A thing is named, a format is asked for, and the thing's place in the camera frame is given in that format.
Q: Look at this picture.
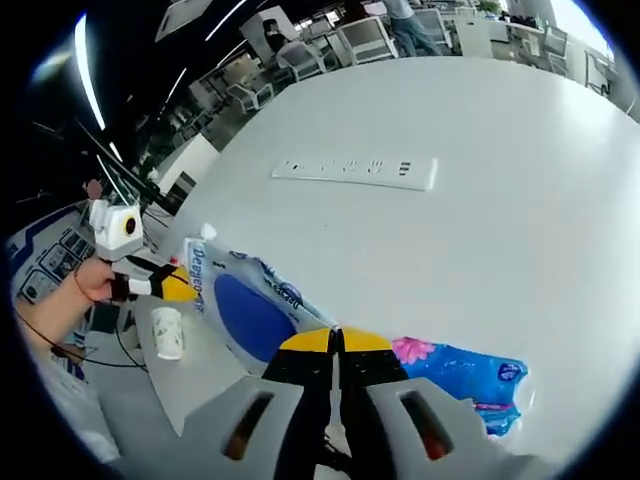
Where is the white paper cup item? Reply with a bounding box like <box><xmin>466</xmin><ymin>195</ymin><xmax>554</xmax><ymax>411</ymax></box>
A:
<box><xmin>149</xmin><ymin>306</ymin><xmax>185</xmax><ymax>361</ymax></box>

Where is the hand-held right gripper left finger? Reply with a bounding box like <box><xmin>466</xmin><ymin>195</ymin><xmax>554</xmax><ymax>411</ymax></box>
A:
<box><xmin>180</xmin><ymin>327</ymin><xmax>337</xmax><ymax>480</ymax></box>

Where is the black tripod stand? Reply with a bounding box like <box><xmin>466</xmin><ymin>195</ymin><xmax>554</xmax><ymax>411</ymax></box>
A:
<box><xmin>73</xmin><ymin>117</ymin><xmax>179</xmax><ymax>219</ymax></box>

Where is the white power strip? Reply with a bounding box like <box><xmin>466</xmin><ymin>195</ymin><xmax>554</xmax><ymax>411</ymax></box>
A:
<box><xmin>270</xmin><ymin>157</ymin><xmax>439</xmax><ymax>192</ymax></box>

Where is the white table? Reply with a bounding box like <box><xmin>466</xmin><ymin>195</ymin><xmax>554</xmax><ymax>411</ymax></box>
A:
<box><xmin>134</xmin><ymin>54</ymin><xmax>640</xmax><ymax>471</ymax></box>

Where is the person's left hand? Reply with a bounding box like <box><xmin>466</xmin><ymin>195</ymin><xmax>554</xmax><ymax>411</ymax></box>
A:
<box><xmin>78</xmin><ymin>257</ymin><xmax>117</xmax><ymax>305</ymax></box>

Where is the group of white office chairs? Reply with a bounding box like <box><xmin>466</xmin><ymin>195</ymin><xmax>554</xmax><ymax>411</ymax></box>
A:
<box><xmin>219</xmin><ymin>7</ymin><xmax>454</xmax><ymax>116</ymax></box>

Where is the large bright window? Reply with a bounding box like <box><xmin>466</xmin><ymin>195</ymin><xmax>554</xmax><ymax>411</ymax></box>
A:
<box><xmin>562</xmin><ymin>0</ymin><xmax>619</xmax><ymax>54</ymax></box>

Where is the blue framed wall poster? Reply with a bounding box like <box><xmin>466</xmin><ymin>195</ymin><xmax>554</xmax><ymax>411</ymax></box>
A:
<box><xmin>8</xmin><ymin>207</ymin><xmax>99</xmax><ymax>304</ymax></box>

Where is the white cabinet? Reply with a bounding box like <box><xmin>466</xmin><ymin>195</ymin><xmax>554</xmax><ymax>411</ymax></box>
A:
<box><xmin>457</xmin><ymin>18</ymin><xmax>496</xmax><ymax>59</ymax></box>

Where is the thin dark gripper cable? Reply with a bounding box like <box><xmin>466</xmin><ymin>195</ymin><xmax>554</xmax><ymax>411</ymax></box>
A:
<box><xmin>12</xmin><ymin>299</ymin><xmax>149</xmax><ymax>374</ymax></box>

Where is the blue tissue packet item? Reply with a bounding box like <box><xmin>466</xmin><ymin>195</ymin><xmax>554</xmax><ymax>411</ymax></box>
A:
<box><xmin>389</xmin><ymin>335</ymin><xmax>531</xmax><ymax>439</ymax></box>

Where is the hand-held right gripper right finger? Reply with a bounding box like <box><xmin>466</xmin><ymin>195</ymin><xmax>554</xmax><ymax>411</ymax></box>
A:
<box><xmin>337</xmin><ymin>326</ymin><xmax>494</xmax><ymax>480</ymax></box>

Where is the grey mesh office chair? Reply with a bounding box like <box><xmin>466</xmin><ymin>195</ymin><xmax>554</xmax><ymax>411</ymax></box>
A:
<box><xmin>542</xmin><ymin>23</ymin><xmax>571</xmax><ymax>76</ymax></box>

